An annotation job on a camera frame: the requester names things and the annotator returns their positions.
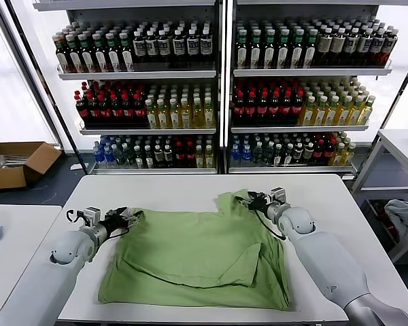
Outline red item in bin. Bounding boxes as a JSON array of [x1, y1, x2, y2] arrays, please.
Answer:
[[377, 203, 395, 235]]

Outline yellow juice bottle green label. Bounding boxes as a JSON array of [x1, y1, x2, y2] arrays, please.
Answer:
[[302, 96, 317, 126], [314, 96, 328, 126], [326, 96, 340, 126], [180, 96, 192, 130], [337, 95, 352, 126], [146, 96, 158, 130], [157, 96, 170, 130], [349, 95, 364, 126], [203, 96, 216, 129], [360, 94, 376, 125], [169, 96, 181, 130], [192, 96, 204, 130]]

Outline black storage bin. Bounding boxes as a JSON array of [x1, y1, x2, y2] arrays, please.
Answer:
[[362, 198, 408, 252]]

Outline dark drink bottle pale label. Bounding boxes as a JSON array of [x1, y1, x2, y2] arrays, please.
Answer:
[[370, 26, 386, 66], [358, 27, 374, 66], [331, 28, 347, 67], [345, 28, 360, 67], [382, 26, 399, 65], [318, 29, 333, 67]]

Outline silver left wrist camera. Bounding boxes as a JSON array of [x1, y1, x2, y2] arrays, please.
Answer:
[[83, 206, 102, 225]]

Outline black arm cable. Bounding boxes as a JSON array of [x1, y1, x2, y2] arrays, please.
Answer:
[[253, 209, 288, 242], [66, 209, 86, 225]]

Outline brown cardboard box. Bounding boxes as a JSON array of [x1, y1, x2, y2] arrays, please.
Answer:
[[0, 141, 63, 190]]

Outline grey blue crumpled cloth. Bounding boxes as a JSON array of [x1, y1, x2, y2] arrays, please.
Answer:
[[384, 199, 408, 244]]

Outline clear plastic packet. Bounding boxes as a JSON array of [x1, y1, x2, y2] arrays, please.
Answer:
[[0, 153, 33, 169]]

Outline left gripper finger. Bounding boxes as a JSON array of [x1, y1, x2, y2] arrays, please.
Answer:
[[121, 215, 145, 230], [105, 206, 145, 219]]

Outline small cola bottle red cap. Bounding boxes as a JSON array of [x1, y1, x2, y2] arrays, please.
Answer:
[[324, 139, 336, 164], [313, 139, 325, 164], [174, 141, 186, 169], [185, 141, 197, 169]]

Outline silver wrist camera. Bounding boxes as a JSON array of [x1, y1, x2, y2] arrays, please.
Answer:
[[270, 186, 289, 205], [83, 206, 102, 225]]

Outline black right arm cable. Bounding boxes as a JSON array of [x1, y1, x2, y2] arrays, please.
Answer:
[[253, 209, 288, 242]]

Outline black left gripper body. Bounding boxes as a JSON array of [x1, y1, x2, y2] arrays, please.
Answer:
[[99, 216, 127, 239]]

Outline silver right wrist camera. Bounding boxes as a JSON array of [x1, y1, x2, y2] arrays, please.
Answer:
[[270, 186, 289, 205]]

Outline white table metal frame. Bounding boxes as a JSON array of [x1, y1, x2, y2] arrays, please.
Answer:
[[352, 128, 408, 195]]

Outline dark drink bottle white label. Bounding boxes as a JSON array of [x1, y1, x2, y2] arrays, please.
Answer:
[[186, 29, 200, 68], [172, 29, 186, 68], [200, 29, 214, 68], [133, 30, 147, 69], [146, 30, 159, 69], [158, 29, 171, 69]]

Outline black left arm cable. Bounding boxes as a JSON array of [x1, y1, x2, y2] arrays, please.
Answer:
[[66, 209, 86, 225]]

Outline green short sleeve shirt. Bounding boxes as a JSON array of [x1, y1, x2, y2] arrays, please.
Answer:
[[97, 189, 292, 302]]

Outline black window frame bar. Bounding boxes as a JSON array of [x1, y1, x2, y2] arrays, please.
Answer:
[[5, 0, 90, 174]]

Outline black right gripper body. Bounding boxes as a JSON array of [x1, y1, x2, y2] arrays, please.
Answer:
[[254, 194, 273, 215]]

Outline white metal shelf unit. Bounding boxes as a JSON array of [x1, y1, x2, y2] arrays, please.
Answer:
[[33, 0, 225, 176], [224, 0, 408, 176]]

